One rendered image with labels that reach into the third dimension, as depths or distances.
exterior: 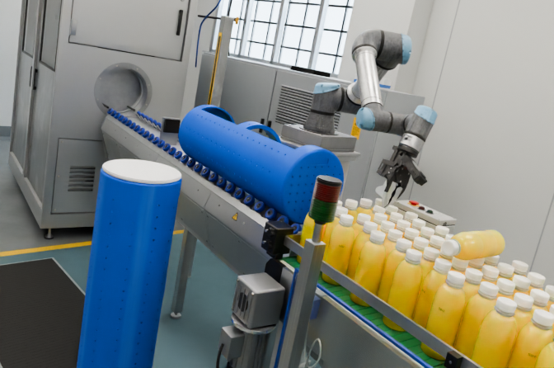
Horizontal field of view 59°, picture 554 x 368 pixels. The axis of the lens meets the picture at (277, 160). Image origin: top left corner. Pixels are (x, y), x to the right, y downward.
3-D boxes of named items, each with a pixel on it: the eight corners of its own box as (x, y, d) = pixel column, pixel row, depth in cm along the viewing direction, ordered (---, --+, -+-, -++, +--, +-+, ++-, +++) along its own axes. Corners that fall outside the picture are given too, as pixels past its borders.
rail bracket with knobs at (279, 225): (281, 248, 165) (287, 219, 163) (293, 257, 160) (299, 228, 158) (256, 250, 160) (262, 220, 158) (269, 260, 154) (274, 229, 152)
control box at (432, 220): (405, 224, 185) (411, 199, 183) (449, 246, 169) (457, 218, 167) (387, 226, 179) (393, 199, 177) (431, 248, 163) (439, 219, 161)
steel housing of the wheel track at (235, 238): (137, 159, 355) (143, 113, 349) (333, 313, 186) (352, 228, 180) (96, 158, 338) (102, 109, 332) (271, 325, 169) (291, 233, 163)
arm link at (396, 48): (332, 95, 240) (380, 22, 192) (361, 99, 243) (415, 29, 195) (333, 115, 235) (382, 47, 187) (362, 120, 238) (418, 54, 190)
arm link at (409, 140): (429, 145, 164) (415, 134, 159) (422, 158, 163) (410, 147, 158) (410, 140, 170) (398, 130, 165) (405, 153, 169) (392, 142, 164)
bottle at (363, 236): (366, 296, 141) (381, 236, 137) (342, 289, 143) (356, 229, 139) (368, 286, 148) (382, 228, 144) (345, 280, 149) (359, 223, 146)
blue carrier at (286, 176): (226, 159, 255) (232, 106, 249) (337, 222, 187) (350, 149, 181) (175, 160, 239) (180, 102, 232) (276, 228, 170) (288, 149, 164)
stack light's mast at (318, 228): (317, 235, 124) (330, 175, 121) (333, 245, 119) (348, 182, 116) (298, 237, 120) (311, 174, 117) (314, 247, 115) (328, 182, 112)
